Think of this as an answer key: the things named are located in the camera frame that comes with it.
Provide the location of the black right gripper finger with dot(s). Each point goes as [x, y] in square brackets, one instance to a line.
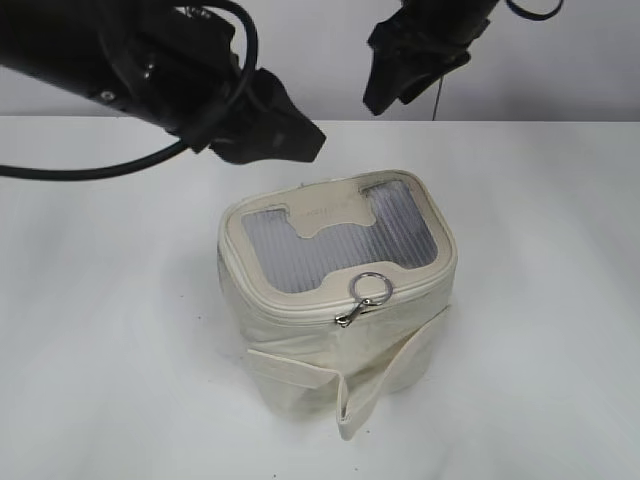
[434, 69]
[390, 73]

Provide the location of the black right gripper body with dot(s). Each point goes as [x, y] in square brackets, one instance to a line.
[442, 28]

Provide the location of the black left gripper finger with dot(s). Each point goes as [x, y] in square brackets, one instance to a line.
[264, 124]

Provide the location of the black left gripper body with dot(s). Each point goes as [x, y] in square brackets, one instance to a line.
[179, 72]

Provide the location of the cream zippered lunch bag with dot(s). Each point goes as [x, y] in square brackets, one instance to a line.
[285, 262]

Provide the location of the silver zipper pull with ring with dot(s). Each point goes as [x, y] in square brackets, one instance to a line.
[362, 302]

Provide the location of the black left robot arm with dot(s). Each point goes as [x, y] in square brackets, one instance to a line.
[64, 43]

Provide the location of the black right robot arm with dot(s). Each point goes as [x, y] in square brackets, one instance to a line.
[418, 45]

